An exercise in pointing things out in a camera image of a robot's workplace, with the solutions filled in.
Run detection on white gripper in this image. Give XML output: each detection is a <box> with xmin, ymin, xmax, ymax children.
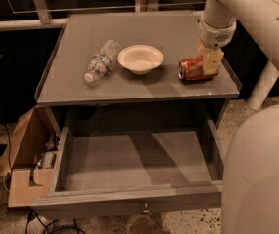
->
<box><xmin>197</xmin><ymin>15</ymin><xmax>237</xmax><ymax>76</ymax></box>

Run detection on red coke can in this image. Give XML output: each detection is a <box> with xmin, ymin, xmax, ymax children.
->
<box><xmin>178</xmin><ymin>57</ymin><xmax>219</xmax><ymax>81</ymax></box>

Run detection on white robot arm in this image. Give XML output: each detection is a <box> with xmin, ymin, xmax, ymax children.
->
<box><xmin>199</xmin><ymin>0</ymin><xmax>279</xmax><ymax>234</ymax></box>

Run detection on open grey top drawer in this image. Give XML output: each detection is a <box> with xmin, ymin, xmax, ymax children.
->
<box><xmin>31</xmin><ymin>110</ymin><xmax>223</xmax><ymax>219</ymax></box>

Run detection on metal drawer knob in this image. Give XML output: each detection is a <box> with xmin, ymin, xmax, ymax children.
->
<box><xmin>142</xmin><ymin>203</ymin><xmax>151</xmax><ymax>215</ymax></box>

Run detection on white paper bowl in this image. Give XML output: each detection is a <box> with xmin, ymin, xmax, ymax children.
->
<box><xmin>117</xmin><ymin>45</ymin><xmax>164</xmax><ymax>75</ymax></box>

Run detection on metal window railing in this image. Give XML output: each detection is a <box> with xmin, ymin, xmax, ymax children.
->
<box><xmin>0</xmin><ymin>0</ymin><xmax>212</xmax><ymax>33</ymax></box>

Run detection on grey cabinet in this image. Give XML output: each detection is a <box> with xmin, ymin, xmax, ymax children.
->
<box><xmin>37</xmin><ymin>11</ymin><xmax>239</xmax><ymax>134</ymax></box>

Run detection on clear plastic water bottle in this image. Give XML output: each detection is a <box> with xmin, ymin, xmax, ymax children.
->
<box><xmin>83</xmin><ymin>39</ymin><xmax>121</xmax><ymax>84</ymax></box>

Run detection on brown cardboard box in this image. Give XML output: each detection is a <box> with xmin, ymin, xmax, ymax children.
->
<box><xmin>0</xmin><ymin>107</ymin><xmax>56</xmax><ymax>208</ymax></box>

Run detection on black floor cables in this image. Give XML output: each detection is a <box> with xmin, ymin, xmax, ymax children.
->
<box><xmin>23</xmin><ymin>208</ymin><xmax>87</xmax><ymax>234</ymax></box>

